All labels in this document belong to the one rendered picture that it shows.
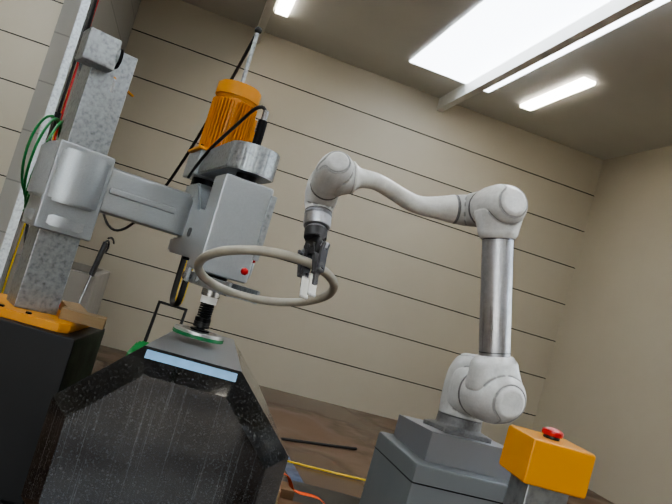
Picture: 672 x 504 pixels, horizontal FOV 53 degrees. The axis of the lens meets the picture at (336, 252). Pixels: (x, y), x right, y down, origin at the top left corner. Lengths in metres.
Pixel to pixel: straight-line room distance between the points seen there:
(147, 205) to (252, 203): 0.72
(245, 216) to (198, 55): 5.51
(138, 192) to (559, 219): 6.81
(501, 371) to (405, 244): 6.29
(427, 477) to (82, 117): 2.20
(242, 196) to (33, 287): 1.09
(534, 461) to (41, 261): 2.56
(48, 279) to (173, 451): 1.22
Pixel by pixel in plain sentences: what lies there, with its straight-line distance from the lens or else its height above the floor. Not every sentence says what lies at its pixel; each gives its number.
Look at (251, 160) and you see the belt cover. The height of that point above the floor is 1.67.
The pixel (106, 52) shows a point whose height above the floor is 1.99.
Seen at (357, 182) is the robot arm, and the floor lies 1.58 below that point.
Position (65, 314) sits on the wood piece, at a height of 0.81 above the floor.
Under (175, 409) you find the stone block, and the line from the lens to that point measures 2.44.
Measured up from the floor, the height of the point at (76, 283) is 0.76.
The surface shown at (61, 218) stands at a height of 1.22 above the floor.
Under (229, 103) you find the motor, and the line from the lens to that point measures 3.55.
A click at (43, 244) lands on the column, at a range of 3.34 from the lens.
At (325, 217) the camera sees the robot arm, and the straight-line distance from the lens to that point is 2.15.
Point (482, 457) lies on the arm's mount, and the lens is 2.35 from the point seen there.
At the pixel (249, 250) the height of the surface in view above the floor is 1.28.
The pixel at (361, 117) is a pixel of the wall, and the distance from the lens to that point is 8.38.
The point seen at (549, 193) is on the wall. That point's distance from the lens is 9.27.
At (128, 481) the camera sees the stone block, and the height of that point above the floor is 0.43.
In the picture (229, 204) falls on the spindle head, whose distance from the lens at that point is 2.83.
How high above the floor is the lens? 1.21
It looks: 4 degrees up
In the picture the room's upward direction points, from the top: 16 degrees clockwise
